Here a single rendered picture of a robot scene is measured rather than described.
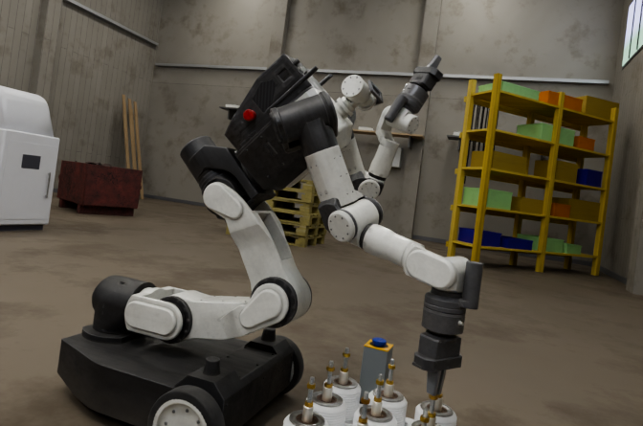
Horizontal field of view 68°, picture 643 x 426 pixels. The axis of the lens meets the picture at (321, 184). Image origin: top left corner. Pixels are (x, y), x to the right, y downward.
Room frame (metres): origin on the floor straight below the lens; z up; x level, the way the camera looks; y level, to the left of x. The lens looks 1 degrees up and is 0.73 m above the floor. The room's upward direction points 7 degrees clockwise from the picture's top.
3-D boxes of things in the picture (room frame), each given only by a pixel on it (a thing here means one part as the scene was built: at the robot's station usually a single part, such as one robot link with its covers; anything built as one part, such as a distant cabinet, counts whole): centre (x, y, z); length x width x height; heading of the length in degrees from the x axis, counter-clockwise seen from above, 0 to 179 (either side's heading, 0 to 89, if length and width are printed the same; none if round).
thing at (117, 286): (1.52, 0.40, 0.19); 0.64 x 0.52 x 0.33; 71
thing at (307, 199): (6.45, 0.51, 0.42); 1.18 x 0.82 x 0.84; 70
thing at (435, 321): (1.02, -0.30, 0.45); 0.13 x 0.10 x 0.12; 126
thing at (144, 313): (1.54, 0.43, 0.28); 0.21 x 0.20 x 0.13; 71
